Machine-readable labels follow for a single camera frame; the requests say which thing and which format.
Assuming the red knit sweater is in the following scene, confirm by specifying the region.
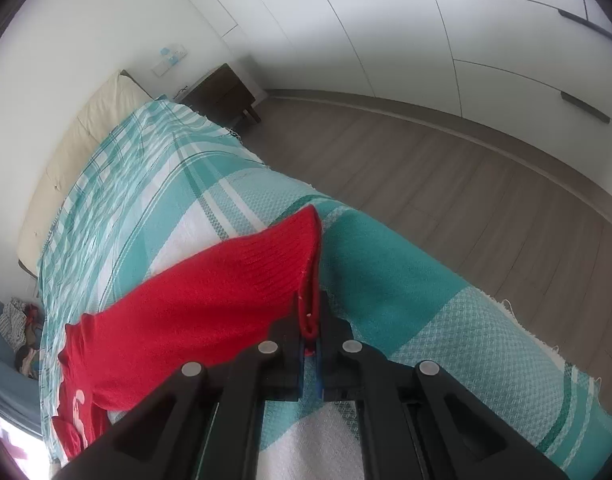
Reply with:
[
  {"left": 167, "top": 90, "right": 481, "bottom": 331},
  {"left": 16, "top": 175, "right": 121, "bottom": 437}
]
[{"left": 52, "top": 206, "right": 322, "bottom": 460}]

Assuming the pile of clothes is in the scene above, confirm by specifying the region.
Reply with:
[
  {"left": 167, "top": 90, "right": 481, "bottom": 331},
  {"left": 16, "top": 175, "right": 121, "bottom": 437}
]
[{"left": 0, "top": 298, "right": 44, "bottom": 380}]

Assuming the blue curtain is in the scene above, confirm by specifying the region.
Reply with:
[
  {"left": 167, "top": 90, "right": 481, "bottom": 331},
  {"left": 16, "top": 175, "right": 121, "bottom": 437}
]
[{"left": 0, "top": 302, "right": 41, "bottom": 438}]

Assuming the teal white plaid bedspread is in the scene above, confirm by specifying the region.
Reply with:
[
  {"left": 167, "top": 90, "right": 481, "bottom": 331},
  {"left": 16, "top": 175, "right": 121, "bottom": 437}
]
[{"left": 37, "top": 98, "right": 612, "bottom": 479}]

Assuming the dark wooden nightstand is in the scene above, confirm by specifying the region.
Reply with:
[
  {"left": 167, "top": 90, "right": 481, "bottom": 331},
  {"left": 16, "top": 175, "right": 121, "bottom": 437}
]
[{"left": 180, "top": 63, "right": 261, "bottom": 128}]

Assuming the cream padded headboard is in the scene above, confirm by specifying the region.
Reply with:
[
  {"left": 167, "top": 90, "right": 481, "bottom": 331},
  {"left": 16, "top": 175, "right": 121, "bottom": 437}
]
[{"left": 16, "top": 70, "right": 151, "bottom": 278}]

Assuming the white built-in wardrobe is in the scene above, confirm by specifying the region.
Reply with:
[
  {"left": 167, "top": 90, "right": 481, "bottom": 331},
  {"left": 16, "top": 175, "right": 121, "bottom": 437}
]
[{"left": 190, "top": 0, "right": 612, "bottom": 124}]

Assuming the white wall switch panel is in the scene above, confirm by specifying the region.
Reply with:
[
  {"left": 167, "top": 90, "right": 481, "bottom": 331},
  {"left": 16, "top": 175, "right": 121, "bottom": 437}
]
[{"left": 151, "top": 44, "right": 187, "bottom": 77}]

